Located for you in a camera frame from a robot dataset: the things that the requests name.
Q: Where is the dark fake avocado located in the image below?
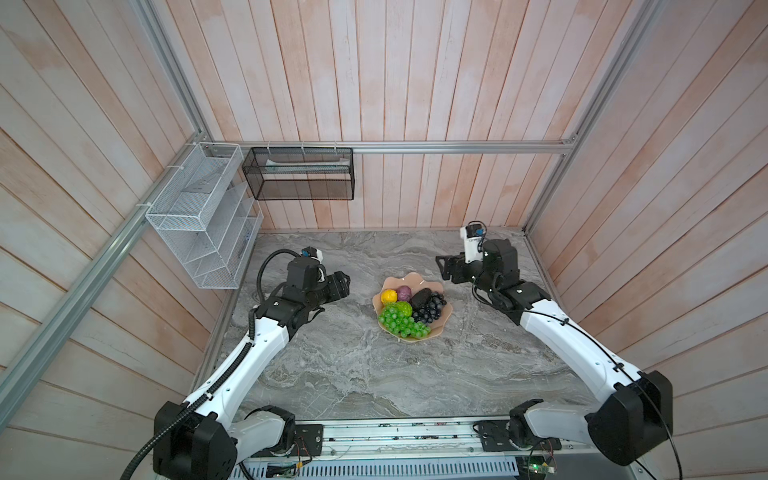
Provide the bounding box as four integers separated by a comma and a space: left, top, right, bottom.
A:
409, 288, 432, 311

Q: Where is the dark purple fake grape bunch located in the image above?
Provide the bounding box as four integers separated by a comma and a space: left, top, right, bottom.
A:
412, 291, 447, 325

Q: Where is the yellow fake lemon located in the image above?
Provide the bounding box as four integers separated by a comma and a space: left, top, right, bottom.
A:
380, 289, 399, 305

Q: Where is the purple fake fruit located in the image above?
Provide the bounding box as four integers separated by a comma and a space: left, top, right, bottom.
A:
395, 285, 413, 302

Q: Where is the green fake grape bunch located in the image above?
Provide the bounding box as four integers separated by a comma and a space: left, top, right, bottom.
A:
378, 303, 431, 340

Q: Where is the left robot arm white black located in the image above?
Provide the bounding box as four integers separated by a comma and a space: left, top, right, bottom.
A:
132, 247, 350, 479

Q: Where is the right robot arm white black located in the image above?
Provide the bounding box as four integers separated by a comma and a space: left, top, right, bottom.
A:
436, 237, 673, 466

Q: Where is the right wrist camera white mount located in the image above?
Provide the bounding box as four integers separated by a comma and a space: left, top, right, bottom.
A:
460, 220, 487, 263

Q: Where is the black corrugated cable hose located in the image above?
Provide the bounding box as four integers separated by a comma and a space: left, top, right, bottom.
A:
119, 248, 301, 480

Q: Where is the white wire mesh shelf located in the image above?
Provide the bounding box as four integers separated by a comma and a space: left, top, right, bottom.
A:
146, 142, 263, 290

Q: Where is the black wire mesh basket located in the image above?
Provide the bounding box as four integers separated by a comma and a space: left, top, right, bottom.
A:
241, 146, 356, 201

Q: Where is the horizontal aluminium frame bar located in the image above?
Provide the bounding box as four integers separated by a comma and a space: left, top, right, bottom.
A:
232, 140, 575, 155

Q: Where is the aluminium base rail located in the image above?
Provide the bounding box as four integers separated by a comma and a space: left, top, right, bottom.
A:
149, 413, 652, 480

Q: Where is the left aluminium frame bar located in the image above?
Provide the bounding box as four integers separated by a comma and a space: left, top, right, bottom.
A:
1, 1, 220, 430

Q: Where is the right aluminium frame bar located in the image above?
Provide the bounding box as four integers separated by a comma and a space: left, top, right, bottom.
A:
521, 1, 668, 238

